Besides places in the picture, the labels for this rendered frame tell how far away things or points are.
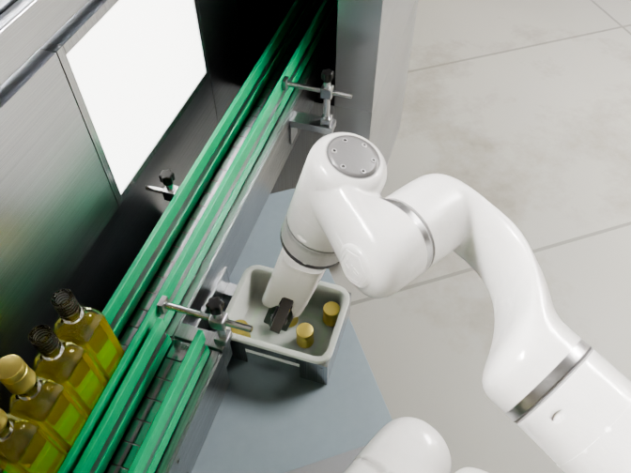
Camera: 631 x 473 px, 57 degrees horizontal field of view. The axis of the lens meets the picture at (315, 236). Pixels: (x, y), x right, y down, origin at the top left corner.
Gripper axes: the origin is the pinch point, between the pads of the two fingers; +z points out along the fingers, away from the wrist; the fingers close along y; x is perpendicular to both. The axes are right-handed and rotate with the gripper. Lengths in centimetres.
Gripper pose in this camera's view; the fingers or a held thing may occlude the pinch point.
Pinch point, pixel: (284, 300)
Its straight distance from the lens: 75.1
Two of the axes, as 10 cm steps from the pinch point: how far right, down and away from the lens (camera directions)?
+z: -2.5, 5.4, 8.1
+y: -3.0, 7.5, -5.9
